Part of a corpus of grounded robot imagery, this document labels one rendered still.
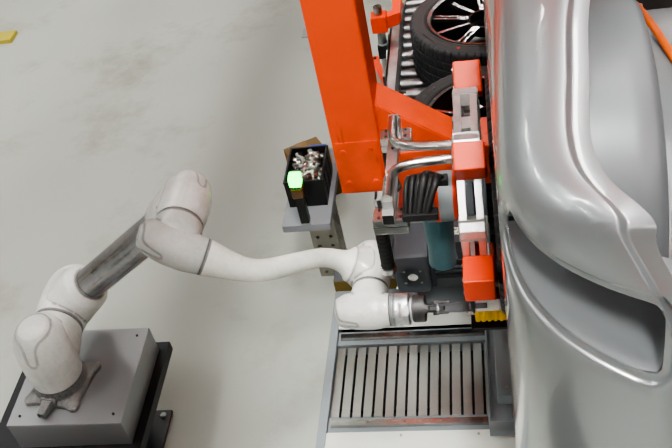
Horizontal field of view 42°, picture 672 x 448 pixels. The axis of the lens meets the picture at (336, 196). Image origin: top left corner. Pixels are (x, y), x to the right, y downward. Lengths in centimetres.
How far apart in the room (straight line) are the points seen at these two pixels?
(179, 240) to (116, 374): 68
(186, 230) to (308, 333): 108
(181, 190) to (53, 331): 59
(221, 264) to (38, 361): 67
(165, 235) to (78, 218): 192
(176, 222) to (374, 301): 57
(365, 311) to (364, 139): 68
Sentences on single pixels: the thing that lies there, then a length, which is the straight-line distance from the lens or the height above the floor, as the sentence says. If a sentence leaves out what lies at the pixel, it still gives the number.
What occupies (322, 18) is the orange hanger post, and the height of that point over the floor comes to 119.
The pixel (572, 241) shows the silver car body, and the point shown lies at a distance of 118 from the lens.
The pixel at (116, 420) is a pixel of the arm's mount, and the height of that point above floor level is 40.
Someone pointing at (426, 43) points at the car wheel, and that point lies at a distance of 373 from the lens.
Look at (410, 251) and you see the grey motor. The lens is 288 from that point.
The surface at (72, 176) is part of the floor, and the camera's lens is 445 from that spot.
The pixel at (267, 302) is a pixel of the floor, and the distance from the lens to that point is 341.
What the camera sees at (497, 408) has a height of 15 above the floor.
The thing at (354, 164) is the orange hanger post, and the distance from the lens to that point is 288.
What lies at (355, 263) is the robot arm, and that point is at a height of 71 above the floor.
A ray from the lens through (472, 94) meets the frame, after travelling 228.
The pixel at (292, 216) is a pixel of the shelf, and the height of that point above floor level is 45.
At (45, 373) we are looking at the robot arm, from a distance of 270.
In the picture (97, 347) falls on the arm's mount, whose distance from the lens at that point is 291.
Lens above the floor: 240
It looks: 39 degrees down
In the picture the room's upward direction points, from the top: 13 degrees counter-clockwise
